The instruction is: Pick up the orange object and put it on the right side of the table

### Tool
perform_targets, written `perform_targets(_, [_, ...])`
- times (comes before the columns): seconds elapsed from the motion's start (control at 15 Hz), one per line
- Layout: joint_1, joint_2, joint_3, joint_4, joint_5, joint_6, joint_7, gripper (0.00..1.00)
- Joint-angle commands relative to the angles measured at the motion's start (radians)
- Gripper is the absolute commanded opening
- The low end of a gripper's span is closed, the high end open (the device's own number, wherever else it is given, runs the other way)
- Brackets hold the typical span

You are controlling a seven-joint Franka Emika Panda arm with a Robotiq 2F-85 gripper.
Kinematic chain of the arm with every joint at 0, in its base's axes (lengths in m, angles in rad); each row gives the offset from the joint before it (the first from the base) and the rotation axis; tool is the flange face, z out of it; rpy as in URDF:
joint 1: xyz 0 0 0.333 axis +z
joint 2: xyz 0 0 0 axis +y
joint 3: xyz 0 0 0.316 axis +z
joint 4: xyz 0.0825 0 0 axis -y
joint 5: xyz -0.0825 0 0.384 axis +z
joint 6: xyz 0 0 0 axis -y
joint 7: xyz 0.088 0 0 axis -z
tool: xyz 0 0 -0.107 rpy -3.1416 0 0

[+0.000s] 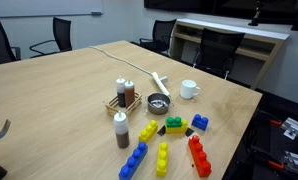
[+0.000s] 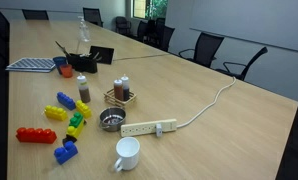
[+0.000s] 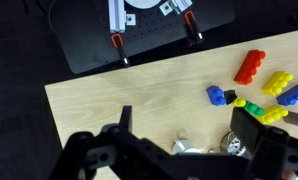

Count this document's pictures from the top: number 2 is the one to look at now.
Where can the orange plastic cup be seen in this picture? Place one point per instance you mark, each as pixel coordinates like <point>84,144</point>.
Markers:
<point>66,70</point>

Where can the clear pump sanitizer bottle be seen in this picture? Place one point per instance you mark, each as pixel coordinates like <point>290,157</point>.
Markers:
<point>84,31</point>

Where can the green yellow toy train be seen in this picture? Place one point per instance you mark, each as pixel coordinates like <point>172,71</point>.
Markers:
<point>75,127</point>

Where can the short yellow toy brick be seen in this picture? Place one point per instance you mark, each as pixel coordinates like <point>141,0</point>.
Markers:
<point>83,109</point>

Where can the blue plastic cup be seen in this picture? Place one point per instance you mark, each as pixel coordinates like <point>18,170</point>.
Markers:
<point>60,60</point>

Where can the brown sauce squeeze bottle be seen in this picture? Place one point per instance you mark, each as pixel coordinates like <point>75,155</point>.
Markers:
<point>118,89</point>

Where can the black office chair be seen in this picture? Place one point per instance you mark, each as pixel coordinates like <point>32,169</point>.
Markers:
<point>35,14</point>
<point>243,73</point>
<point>205,49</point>
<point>93,15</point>

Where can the small blue toy brick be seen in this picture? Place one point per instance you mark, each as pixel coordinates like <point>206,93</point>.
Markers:
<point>63,154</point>

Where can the white ceramic mug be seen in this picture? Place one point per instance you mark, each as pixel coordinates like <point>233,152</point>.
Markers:
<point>128,150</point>

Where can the red orange toy brick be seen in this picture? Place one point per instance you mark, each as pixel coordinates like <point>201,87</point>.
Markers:
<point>38,135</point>

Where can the long blue toy brick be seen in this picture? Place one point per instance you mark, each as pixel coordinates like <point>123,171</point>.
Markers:
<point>66,101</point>

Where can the small steel pot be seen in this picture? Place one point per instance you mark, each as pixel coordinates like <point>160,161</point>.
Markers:
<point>112,118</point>

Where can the wooden slat tray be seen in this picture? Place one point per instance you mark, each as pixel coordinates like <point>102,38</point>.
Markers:
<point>110,97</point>

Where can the dark sauce squeeze bottle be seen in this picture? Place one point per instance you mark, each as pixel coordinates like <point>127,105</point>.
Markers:
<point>126,89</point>

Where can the standalone brown squeeze bottle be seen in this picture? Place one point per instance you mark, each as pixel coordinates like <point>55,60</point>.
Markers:
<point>83,89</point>

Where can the white power strip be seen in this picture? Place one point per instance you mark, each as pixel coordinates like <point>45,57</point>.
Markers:
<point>152,127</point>

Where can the black tablet device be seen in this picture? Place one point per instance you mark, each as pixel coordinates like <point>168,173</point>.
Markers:
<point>104,55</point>

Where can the long yellow toy brick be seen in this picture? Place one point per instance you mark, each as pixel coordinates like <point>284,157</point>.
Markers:
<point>55,113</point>

